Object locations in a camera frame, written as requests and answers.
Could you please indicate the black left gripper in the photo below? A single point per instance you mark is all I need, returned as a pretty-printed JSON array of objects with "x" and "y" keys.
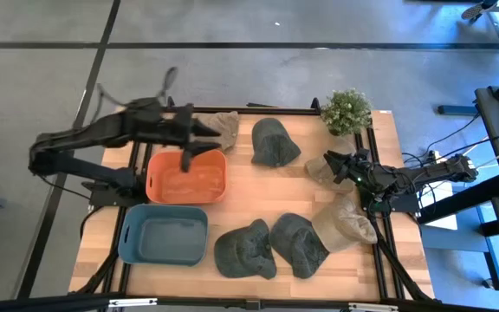
[{"x": 176, "y": 125}]

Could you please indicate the black crossbar with silver brackets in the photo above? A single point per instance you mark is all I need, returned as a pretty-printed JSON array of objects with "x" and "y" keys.
[{"x": 232, "y": 303}]

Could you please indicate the blue desk foot bar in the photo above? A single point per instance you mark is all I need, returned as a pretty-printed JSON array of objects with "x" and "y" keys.
[{"x": 457, "y": 110}]

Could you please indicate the potted green plant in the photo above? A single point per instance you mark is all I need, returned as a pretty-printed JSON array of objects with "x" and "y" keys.
[{"x": 347, "y": 110}]

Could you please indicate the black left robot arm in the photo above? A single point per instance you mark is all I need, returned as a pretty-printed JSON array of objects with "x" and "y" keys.
[{"x": 80, "y": 134}]

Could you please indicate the dark green cap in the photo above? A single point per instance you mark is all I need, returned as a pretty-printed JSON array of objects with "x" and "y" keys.
[
  {"x": 273, "y": 145},
  {"x": 297, "y": 247},
  {"x": 243, "y": 251}
]

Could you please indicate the beige cloth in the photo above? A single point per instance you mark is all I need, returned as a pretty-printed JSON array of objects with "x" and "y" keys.
[{"x": 228, "y": 125}]

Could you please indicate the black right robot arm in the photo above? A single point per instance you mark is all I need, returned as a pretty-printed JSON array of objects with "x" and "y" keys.
[{"x": 427, "y": 173}]

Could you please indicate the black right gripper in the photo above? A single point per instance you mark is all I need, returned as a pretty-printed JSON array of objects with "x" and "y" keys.
[{"x": 357, "y": 167}]

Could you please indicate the tan cap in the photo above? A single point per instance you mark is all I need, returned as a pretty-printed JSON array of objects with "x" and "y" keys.
[
  {"x": 319, "y": 171},
  {"x": 340, "y": 225}
]

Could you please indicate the black aluminium table frame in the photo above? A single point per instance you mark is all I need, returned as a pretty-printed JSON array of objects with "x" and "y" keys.
[{"x": 275, "y": 111}]

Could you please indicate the blue plastic bin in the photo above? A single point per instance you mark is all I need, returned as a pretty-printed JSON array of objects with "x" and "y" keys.
[{"x": 167, "y": 238}]

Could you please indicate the orange plastic bin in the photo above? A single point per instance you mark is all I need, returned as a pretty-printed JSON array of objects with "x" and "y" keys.
[{"x": 197, "y": 190}]

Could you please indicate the person's foot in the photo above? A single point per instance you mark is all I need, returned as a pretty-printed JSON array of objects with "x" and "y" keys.
[{"x": 475, "y": 11}]

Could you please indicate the black desk beam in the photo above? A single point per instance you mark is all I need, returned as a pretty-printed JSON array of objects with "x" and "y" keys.
[{"x": 462, "y": 199}]

